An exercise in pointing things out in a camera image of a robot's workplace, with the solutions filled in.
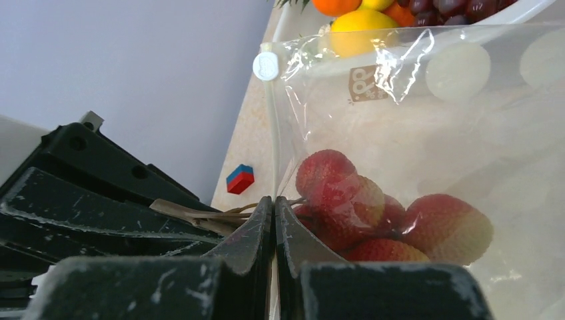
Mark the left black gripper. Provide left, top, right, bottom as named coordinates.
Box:
left=1, top=113, right=221, bottom=309

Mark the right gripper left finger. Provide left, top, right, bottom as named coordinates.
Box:
left=23, top=197, right=273, bottom=319

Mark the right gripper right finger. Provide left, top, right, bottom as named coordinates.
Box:
left=274, top=197, right=492, bottom=319

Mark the clear zip top bag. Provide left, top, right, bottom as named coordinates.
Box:
left=254, top=23, right=564, bottom=319

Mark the orange persimmon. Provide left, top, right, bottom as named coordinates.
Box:
left=311, top=0, right=362, bottom=17

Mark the red blue block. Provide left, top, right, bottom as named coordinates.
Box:
left=226, top=164, right=255, bottom=195

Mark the yellow lemon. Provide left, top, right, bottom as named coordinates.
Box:
left=328, top=9, right=399, bottom=58

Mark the white plastic fruit basket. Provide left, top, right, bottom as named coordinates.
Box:
left=271, top=0, right=559, bottom=45

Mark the green pineapple crown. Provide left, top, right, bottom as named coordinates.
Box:
left=275, top=0, right=310, bottom=11

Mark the purple grape bunch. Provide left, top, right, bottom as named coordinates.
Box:
left=394, top=0, right=516, bottom=27

